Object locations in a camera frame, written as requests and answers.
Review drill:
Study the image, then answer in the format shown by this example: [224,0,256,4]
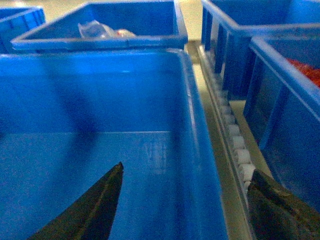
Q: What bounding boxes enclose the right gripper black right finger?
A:
[247,169,320,240]

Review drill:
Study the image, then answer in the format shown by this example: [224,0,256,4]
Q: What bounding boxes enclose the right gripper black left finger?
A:
[29,162,124,240]

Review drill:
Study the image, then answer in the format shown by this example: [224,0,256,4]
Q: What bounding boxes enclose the large blue plastic crate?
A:
[0,49,228,240]

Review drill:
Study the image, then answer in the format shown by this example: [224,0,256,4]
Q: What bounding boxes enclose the metal roller shelf rack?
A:
[185,40,272,240]

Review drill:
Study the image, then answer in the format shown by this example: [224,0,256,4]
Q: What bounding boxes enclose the blue bin with red parts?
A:
[243,37,320,209]

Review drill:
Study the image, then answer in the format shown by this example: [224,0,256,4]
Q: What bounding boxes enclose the red parts in bin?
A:
[286,58,320,87]

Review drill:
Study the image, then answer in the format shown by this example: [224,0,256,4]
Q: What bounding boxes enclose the clear plastic bags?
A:
[77,20,136,39]

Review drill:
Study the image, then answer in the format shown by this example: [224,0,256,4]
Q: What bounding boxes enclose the blue bin with plastic bags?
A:
[11,0,188,53]

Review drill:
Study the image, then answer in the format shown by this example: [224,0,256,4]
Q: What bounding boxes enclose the blue bin rear right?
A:
[201,0,320,100]

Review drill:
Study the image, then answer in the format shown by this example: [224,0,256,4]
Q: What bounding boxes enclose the blue bin far left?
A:
[0,6,46,54]

